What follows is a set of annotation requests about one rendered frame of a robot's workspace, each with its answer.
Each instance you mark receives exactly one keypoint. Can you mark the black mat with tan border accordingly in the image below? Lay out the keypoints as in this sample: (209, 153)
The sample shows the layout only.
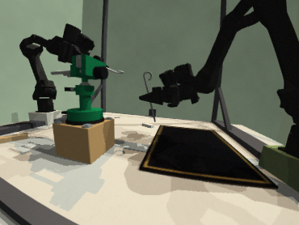
(201, 154)

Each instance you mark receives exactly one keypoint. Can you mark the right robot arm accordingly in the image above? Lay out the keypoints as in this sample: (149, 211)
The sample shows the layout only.
(45, 87)

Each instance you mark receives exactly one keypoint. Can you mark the green bench vise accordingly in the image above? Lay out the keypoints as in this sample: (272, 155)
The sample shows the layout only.
(85, 112)

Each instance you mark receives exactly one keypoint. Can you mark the tan wooden bar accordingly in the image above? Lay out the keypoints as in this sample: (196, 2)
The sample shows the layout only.
(15, 137)

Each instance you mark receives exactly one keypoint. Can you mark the brown wooden block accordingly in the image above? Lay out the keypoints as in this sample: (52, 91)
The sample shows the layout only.
(84, 144)

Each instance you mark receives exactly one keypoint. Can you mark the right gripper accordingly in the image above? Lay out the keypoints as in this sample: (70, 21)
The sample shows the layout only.
(67, 50)

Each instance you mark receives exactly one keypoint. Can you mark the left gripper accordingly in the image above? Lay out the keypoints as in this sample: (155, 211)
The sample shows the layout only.
(175, 95)

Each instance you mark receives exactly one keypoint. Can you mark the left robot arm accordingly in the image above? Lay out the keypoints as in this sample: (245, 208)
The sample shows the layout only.
(273, 15)

